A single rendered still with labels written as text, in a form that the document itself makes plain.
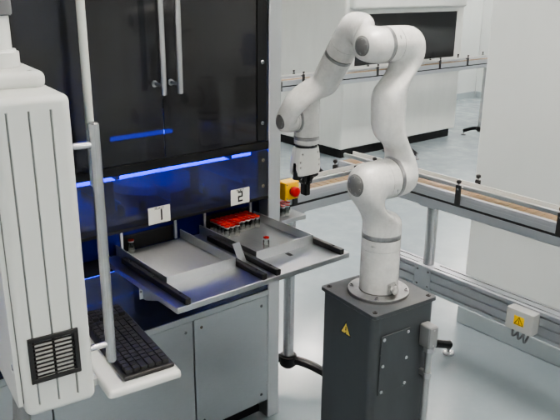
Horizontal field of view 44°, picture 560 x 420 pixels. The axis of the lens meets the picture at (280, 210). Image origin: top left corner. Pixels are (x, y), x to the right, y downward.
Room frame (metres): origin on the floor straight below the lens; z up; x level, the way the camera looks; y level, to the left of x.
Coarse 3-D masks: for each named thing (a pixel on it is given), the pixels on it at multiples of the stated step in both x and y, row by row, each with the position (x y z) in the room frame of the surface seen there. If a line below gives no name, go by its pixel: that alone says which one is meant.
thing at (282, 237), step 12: (264, 216) 2.52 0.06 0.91; (204, 228) 2.38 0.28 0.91; (264, 228) 2.47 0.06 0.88; (276, 228) 2.47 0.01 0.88; (288, 228) 2.42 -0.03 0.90; (228, 240) 2.27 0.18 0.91; (240, 240) 2.34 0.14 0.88; (252, 240) 2.34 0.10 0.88; (276, 240) 2.35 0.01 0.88; (288, 240) 2.35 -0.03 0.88; (300, 240) 2.28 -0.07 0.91; (312, 240) 2.32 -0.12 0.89; (252, 252) 2.17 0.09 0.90; (264, 252) 2.18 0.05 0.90; (276, 252) 2.21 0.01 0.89
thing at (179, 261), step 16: (176, 240) 2.34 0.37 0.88; (192, 240) 2.30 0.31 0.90; (128, 256) 2.13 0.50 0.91; (144, 256) 2.18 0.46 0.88; (160, 256) 2.19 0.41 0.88; (176, 256) 2.19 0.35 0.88; (192, 256) 2.19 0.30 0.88; (208, 256) 2.19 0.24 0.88; (224, 256) 2.15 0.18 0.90; (160, 272) 1.97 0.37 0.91; (176, 272) 2.05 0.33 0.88; (192, 272) 2.00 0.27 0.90; (208, 272) 2.04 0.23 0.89
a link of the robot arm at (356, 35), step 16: (352, 16) 2.06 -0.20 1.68; (368, 16) 2.03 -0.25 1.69; (336, 32) 2.10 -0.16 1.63; (352, 32) 2.02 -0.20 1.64; (368, 32) 1.90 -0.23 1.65; (384, 32) 1.91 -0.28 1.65; (336, 48) 2.09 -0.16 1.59; (352, 48) 1.95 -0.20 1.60; (368, 48) 1.89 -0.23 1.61; (384, 48) 1.89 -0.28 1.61
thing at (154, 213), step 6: (168, 204) 2.24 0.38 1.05; (150, 210) 2.20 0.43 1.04; (156, 210) 2.21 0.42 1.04; (162, 210) 2.23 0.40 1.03; (168, 210) 2.24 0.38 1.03; (150, 216) 2.20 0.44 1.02; (156, 216) 2.21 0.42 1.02; (162, 216) 2.23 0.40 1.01; (168, 216) 2.24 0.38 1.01; (150, 222) 2.20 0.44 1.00; (156, 222) 2.21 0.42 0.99
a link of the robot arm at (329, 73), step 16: (320, 64) 2.15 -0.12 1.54; (336, 64) 2.11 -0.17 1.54; (304, 80) 2.20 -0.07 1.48; (320, 80) 2.15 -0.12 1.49; (336, 80) 2.14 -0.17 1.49; (288, 96) 2.18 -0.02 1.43; (304, 96) 2.15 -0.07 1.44; (320, 96) 2.15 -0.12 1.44; (288, 112) 2.16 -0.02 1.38; (288, 128) 2.18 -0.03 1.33
